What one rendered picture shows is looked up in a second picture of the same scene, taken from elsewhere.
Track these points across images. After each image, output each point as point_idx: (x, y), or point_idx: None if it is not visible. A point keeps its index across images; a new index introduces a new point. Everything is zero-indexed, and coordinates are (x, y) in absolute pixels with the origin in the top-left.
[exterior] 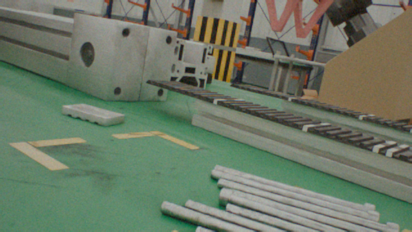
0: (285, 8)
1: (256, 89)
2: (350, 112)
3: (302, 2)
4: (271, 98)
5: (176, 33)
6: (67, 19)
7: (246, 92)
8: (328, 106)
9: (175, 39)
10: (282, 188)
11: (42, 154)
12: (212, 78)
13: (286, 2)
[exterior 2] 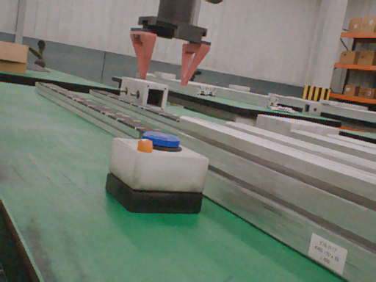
0: (187, 67)
1: None
2: (138, 122)
3: (142, 43)
4: (49, 159)
5: (258, 114)
6: (346, 136)
7: (72, 170)
8: (140, 124)
9: (257, 120)
10: None
11: None
12: (16, 212)
13: (189, 64)
